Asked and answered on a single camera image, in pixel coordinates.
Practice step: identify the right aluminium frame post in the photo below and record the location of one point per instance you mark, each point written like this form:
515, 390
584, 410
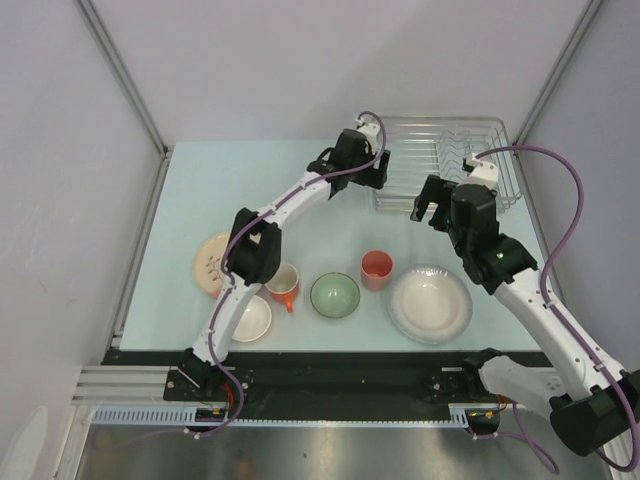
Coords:
577, 36

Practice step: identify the orange mug white inside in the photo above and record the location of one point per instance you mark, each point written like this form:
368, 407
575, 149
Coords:
283, 287

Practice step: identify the large white grey-rimmed plate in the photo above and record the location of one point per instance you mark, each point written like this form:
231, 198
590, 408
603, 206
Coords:
429, 304

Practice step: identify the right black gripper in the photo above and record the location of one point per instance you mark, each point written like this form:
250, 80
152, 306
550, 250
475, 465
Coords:
435, 190

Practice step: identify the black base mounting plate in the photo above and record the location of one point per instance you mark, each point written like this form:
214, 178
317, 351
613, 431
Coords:
323, 386

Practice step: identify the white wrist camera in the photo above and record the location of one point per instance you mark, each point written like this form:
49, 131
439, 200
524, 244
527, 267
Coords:
371, 130
480, 172

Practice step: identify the white slotted cable duct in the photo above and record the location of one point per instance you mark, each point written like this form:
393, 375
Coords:
456, 416

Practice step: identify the green bowl brown rim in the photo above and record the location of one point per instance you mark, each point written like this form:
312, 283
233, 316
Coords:
335, 295

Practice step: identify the metal wire dish rack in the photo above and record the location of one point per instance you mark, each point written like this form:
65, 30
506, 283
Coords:
423, 145

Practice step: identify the white and orange bowl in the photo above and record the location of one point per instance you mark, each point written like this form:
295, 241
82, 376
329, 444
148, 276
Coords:
255, 321

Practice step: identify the pink plastic cup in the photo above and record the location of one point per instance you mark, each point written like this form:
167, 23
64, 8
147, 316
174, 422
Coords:
376, 269

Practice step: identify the aluminium front rail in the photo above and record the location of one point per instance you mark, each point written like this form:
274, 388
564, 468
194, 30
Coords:
120, 385

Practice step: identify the left aluminium frame post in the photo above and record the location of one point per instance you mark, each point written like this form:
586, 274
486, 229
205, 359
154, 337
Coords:
106, 45

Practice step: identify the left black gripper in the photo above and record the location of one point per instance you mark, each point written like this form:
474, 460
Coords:
374, 178

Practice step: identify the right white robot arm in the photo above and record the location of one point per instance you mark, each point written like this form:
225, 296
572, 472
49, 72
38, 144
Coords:
597, 398

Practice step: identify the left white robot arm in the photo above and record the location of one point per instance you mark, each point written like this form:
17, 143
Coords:
253, 253

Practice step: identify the beige and pink floral plate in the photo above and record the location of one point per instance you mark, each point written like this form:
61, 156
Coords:
206, 268

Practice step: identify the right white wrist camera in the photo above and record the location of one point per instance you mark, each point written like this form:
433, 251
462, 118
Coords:
480, 172

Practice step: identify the aluminium frame post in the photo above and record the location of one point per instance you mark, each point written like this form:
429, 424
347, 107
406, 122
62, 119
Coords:
577, 36
106, 45

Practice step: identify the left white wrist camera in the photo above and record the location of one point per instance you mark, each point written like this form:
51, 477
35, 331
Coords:
371, 130

